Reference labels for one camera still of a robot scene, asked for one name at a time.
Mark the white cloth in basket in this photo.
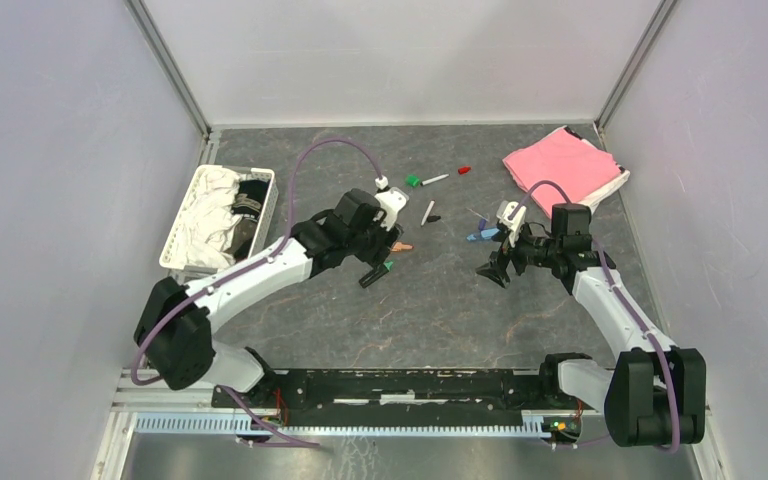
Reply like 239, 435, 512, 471
168, 165, 241, 270

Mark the green pen cap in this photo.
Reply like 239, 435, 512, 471
405, 175, 422, 187

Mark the blue pen cap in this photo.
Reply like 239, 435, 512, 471
466, 228, 499, 242

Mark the aluminium frame rail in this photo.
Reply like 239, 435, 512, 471
111, 369, 713, 439

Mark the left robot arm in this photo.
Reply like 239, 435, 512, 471
134, 188, 409, 408

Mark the black cloth in basket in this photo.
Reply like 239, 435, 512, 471
226, 179, 270, 261

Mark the pink folded cloth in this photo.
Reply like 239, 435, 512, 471
502, 127, 624, 219

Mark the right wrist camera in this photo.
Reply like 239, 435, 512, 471
497, 201, 527, 247

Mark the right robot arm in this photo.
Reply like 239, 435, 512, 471
476, 202, 707, 451

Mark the orange pen cap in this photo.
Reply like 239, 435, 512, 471
390, 241, 414, 253

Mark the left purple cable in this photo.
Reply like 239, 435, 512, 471
130, 137, 385, 387

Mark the white pen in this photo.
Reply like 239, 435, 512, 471
420, 200, 436, 227
420, 173, 450, 187

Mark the white pen middle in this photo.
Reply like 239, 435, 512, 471
420, 200, 436, 227

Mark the white pen upper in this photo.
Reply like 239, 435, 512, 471
420, 173, 450, 187

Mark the white plastic basket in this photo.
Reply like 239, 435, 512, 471
159, 165, 278, 278

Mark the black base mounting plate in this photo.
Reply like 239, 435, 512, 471
240, 368, 597, 429

